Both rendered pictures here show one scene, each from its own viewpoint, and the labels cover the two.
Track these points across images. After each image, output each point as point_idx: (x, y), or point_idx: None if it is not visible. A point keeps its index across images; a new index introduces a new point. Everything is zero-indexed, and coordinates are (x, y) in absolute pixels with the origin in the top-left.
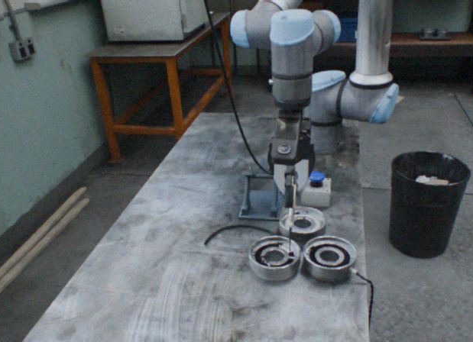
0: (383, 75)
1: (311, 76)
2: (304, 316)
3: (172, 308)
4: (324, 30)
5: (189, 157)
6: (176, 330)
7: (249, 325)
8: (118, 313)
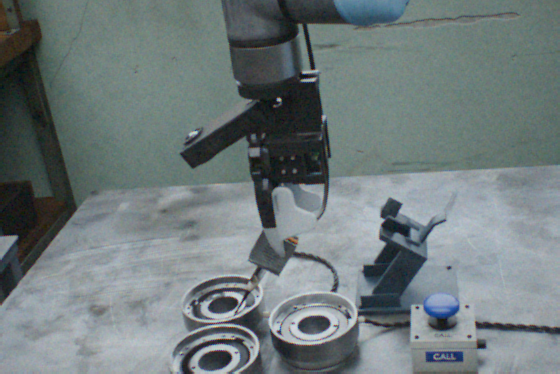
0: None
1: (247, 49)
2: (115, 361)
3: (158, 256)
4: None
5: None
6: (121, 267)
7: (112, 316)
8: (158, 226)
